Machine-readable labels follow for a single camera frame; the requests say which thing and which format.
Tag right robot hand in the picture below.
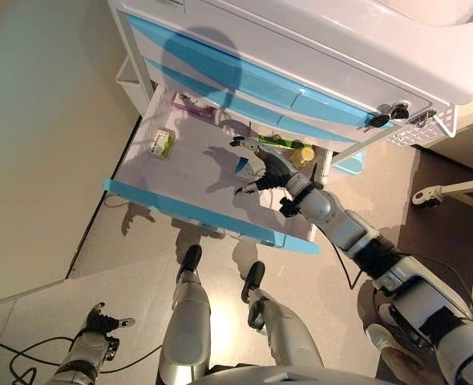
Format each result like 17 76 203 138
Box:
229 135 302 198

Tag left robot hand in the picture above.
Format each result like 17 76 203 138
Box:
84 302 136 336

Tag blue white medicine box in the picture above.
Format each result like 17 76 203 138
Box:
234 155 268 182

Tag blue-front cart drawer with medicines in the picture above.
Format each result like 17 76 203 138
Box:
102 82 334 257

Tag yellow medicine bottle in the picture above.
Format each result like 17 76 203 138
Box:
289 144 317 170

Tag long green white medicine box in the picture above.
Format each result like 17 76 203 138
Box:
256 133 304 150

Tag pink white medicine box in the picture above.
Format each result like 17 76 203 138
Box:
172 91 215 120

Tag small green white medicine box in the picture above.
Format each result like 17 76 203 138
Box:
148 128 177 161

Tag black baseboard strip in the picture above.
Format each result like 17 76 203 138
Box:
65 115 144 278

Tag light blue waste bin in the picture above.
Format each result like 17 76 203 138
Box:
331 151 369 176

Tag left robot leg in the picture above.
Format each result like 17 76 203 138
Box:
158 244 212 385

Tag robot leg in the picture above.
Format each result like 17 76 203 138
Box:
158 244 212 385
240 260 325 372

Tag white medical cart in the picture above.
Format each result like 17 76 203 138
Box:
107 0 473 161

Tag white perforated side tray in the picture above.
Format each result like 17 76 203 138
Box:
384 102 459 150

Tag silver cart latch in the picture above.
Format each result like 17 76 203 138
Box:
406 108 437 128

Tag right robot leg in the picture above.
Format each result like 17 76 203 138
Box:
240 260 325 372

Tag grey robot torso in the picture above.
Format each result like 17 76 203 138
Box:
194 363 382 385

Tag person leg brown trousers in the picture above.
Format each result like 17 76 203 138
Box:
380 346 436 385

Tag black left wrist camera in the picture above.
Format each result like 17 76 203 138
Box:
99 338 121 363

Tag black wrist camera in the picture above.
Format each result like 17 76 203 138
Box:
99 338 121 363
278 196 298 218

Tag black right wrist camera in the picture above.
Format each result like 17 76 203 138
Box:
278 196 298 218

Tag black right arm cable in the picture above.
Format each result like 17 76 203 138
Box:
312 164 362 290

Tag cream bed frame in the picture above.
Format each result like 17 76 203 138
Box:
411 132 473 322

